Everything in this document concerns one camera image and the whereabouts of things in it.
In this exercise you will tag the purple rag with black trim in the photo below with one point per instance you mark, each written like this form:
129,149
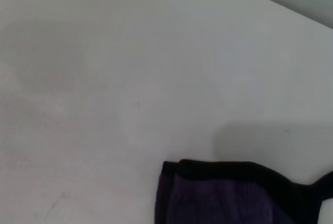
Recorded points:
234,198

